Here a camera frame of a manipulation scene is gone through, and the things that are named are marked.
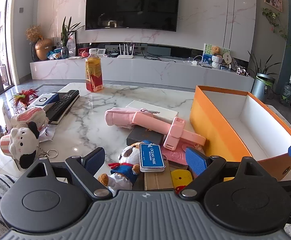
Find water jug with pump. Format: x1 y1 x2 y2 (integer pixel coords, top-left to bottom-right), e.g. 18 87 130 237
280 74 291 107

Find black television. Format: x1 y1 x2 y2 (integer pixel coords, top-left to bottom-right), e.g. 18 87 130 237
85 0 181 32

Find snack bags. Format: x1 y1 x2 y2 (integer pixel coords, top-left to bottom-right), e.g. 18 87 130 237
47 47 63 60

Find brown plush toy blue tag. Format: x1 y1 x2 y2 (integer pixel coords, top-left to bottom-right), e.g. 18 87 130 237
98 141 166 192

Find tea bottle red label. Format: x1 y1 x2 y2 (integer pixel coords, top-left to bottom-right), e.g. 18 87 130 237
86 49 104 92

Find pink striped plush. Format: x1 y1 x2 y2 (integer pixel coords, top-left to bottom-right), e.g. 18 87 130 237
10 107 49 130

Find orange cardboard box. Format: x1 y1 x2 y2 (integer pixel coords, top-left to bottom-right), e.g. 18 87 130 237
189 85 291 182

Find brown cardboard box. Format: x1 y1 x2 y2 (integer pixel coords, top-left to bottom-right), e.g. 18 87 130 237
143 160 174 191

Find yellow round toy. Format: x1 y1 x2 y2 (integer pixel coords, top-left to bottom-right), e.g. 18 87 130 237
170 169 193 193

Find white charger with cable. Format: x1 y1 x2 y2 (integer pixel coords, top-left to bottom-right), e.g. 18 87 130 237
183 55 206 67

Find pink pencil case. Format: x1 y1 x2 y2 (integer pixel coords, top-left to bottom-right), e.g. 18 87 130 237
105 107 152 130

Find painted picture card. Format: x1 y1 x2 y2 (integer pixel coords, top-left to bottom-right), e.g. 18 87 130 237
202 43 231 65

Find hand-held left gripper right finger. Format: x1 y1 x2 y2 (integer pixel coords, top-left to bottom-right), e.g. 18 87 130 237
177 147 279 202

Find cow figurine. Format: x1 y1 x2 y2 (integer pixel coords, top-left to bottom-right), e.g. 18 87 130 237
236 66 250 77

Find dark grey box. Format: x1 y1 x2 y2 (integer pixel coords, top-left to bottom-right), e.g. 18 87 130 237
126 125 166 147

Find dried flowers in vase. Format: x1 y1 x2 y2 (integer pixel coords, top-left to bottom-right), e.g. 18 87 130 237
26 25 42 62

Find black remote control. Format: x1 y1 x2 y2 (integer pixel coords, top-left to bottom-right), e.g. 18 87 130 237
47 89 80 117
47 95 80 125

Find pink cartoon pouch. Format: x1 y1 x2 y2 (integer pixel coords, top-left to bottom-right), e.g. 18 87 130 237
162 140 206 165

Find red feather toy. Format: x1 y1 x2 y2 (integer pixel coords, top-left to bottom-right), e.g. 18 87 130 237
10 88 40 110

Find white router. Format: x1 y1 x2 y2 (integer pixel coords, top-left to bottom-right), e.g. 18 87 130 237
117 44 135 59

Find metal key ring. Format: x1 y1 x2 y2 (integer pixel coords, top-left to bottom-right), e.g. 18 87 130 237
38 149 58 159

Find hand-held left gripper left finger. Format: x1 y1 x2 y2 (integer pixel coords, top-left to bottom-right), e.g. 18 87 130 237
27 147 113 201

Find pink selfie stick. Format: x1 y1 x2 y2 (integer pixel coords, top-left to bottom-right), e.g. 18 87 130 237
132 111 207 152

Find cow plush keychain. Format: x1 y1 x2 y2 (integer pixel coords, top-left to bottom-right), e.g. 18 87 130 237
0 121 40 172

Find golden pot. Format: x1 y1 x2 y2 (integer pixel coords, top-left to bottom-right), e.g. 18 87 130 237
35 38 53 61

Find marble tv console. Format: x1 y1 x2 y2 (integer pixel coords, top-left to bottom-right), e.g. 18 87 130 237
30 54 254 87

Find blue and white box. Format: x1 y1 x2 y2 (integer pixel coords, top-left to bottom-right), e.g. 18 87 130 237
27 92 60 110

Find silver planter with plant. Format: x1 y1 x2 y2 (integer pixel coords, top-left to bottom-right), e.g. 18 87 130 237
247 50 281 103

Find green plant in blue vase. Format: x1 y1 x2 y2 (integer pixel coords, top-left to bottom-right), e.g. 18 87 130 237
61 16 85 58

